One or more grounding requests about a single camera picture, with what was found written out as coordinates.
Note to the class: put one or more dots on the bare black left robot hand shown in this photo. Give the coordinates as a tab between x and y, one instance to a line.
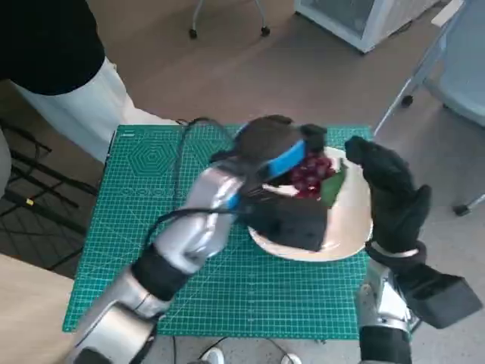
269	140

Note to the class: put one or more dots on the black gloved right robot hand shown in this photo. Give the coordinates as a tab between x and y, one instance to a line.
394	204

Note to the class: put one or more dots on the red toy grape bunch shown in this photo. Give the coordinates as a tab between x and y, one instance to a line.
310	174

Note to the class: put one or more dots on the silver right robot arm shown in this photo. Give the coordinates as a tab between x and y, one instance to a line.
386	307

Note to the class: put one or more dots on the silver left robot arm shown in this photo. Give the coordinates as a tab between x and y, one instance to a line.
204	227

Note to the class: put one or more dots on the white square plate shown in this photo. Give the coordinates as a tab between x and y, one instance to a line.
348	223

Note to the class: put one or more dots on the rolling chair base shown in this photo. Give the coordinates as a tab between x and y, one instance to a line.
192	32

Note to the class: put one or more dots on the white cabinet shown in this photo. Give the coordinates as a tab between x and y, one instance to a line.
333	15

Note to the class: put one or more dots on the light blue chair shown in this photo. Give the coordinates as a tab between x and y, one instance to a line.
466	83

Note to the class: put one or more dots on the green cutting mat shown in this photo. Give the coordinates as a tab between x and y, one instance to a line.
227	292

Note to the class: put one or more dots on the white shoe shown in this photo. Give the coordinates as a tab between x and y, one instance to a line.
291	359
213	356

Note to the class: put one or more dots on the beige card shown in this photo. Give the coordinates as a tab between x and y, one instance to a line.
449	15

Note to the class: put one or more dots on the person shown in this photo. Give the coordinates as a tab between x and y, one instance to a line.
45	38

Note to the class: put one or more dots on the light wooden desk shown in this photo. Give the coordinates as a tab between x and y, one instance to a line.
26	303

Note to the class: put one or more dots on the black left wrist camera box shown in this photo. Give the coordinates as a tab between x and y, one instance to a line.
295	227

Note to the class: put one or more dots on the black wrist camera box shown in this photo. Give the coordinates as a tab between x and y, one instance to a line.
443	299
295	227

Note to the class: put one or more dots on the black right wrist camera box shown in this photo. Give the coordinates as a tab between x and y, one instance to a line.
443	299

